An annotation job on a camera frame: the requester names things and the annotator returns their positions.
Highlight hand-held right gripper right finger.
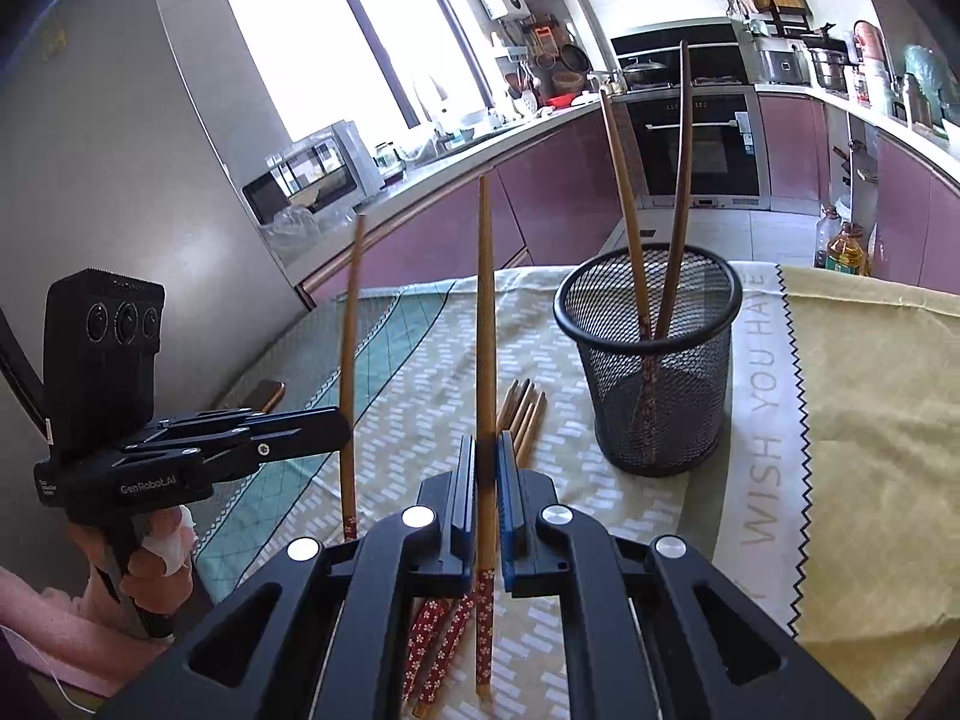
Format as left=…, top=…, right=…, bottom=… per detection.
left=495, top=431, right=875, bottom=720

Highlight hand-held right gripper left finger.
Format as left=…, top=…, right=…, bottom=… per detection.
left=97, top=435, right=481, bottom=720

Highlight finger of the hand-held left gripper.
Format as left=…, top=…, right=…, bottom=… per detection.
left=146, top=408, right=260, bottom=442
left=112, top=405, right=353, bottom=482

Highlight bundle of wooden chopsticks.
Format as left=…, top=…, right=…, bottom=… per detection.
left=401, top=378, right=550, bottom=719

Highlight wooden chopstick red floral handle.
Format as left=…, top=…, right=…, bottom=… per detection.
left=637, top=40, right=695, bottom=458
left=338, top=214, right=368, bottom=542
left=474, top=175, right=498, bottom=700
left=598, top=88, right=665, bottom=466

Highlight black mesh utensil holder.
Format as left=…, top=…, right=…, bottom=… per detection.
left=553, top=242, right=743, bottom=479

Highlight person's left hand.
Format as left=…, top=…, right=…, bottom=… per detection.
left=66, top=504, right=200, bottom=640

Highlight smartphone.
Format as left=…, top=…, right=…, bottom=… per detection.
left=244, top=379, right=288, bottom=415

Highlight green patterned tablecloth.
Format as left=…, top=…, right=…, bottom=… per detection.
left=191, top=259, right=802, bottom=720

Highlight clear plastic bag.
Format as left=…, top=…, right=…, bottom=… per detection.
left=261, top=204, right=340, bottom=257

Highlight grey refrigerator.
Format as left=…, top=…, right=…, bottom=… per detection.
left=0, top=0, right=320, bottom=601

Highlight silver microwave oven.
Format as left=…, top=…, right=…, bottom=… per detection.
left=241, top=118, right=386, bottom=227

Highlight purple base cabinets with sink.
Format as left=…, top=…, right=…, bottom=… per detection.
left=295, top=99, right=640, bottom=310

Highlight yellow cloth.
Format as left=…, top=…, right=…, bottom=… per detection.
left=776, top=262, right=960, bottom=691

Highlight kitchen window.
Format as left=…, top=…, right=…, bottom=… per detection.
left=217, top=0, right=490, bottom=166

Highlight black built-in oven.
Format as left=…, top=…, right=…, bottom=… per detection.
left=621, top=85, right=771, bottom=209

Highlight cooking oil bottle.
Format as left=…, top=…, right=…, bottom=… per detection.
left=823, top=222, right=869, bottom=276

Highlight purple base cabinets with appliances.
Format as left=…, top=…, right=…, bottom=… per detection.
left=756, top=85, right=960, bottom=302

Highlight silver rice cooker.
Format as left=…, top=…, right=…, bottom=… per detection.
left=748, top=32, right=812, bottom=87

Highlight stainless steel pot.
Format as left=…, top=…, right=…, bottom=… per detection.
left=808, top=47, right=850, bottom=91

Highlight black rack with cutting boards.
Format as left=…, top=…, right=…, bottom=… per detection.
left=718, top=0, right=817, bottom=40

